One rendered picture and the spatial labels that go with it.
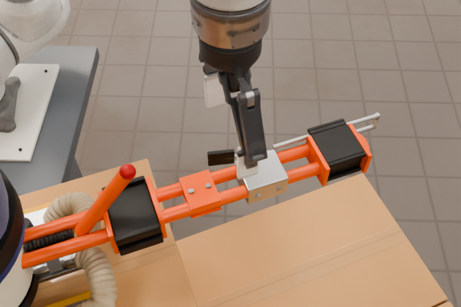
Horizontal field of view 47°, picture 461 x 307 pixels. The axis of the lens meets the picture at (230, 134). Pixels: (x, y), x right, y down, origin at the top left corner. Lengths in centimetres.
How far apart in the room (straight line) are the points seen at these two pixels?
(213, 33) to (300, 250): 91
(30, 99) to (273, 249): 74
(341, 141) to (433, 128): 158
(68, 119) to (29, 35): 23
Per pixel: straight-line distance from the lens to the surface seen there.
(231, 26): 57
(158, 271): 94
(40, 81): 152
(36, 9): 134
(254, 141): 65
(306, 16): 285
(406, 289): 142
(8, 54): 138
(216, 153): 88
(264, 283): 136
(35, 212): 102
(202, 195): 84
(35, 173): 135
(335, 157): 88
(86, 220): 82
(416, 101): 255
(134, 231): 81
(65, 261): 89
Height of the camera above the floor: 180
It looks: 52 degrees down
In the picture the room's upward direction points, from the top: straight up
